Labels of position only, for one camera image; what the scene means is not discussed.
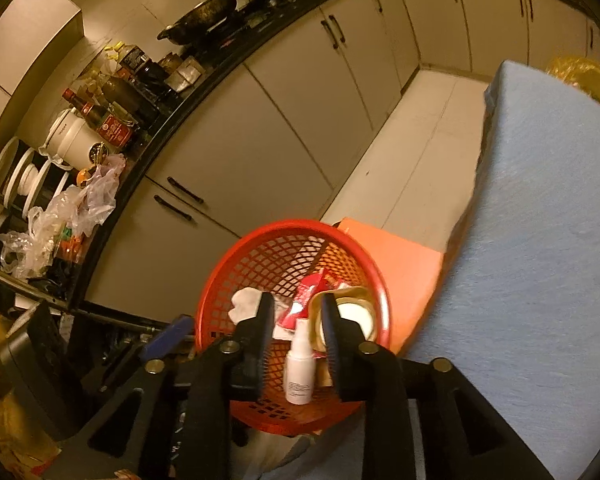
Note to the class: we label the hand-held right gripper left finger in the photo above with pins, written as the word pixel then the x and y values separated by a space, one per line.
pixel 260 350

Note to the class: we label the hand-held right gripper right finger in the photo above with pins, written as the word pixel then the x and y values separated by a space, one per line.
pixel 332 340

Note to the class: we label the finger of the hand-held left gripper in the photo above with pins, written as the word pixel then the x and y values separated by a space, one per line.
pixel 167 337

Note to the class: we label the brown tape roll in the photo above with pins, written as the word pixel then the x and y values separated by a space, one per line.
pixel 355 310

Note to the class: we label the white spray bottle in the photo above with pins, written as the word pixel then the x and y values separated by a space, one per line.
pixel 300 370

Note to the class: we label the white knit cloth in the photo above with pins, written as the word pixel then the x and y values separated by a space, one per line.
pixel 242 305

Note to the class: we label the red wrapper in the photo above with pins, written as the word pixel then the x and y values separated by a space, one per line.
pixel 307 295

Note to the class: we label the red mesh basket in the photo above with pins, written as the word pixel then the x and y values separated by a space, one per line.
pixel 240 260

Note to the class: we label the yellow cloth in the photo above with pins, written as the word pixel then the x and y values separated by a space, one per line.
pixel 10 430

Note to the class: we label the orange stool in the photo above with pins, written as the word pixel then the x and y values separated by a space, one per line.
pixel 405 270

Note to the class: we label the crumpled clear plastic bags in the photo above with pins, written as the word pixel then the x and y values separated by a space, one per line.
pixel 75 210

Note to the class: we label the white plates in rack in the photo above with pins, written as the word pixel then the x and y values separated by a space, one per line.
pixel 25 175

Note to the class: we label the kitchen base cabinets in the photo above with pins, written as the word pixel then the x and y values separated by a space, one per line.
pixel 280 135

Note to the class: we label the blue tablecloth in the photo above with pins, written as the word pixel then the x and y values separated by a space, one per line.
pixel 530 260

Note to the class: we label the white rice cooker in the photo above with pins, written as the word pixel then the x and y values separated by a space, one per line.
pixel 72 135

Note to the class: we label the red label sauce bottle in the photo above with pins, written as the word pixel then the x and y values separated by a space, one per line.
pixel 105 122

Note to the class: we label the dark sauce bottle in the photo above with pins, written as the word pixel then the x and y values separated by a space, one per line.
pixel 130 97

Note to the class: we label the glass jar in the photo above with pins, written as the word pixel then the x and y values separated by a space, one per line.
pixel 182 72

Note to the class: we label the yellow plastic bag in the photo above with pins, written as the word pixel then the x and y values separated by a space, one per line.
pixel 585 80

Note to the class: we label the wall cabinet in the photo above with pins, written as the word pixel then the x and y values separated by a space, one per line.
pixel 25 35

